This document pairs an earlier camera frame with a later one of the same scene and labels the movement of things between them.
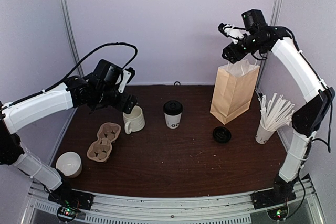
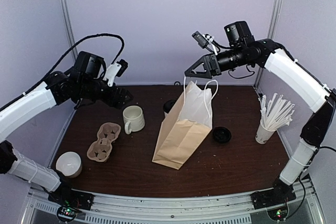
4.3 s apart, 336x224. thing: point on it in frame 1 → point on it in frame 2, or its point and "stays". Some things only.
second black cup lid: (221, 135) stays
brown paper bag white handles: (233, 90) → (187, 125)
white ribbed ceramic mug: (135, 120) stays
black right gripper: (231, 52) → (209, 65)
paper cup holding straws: (263, 135) stays
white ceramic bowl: (69, 163) stays
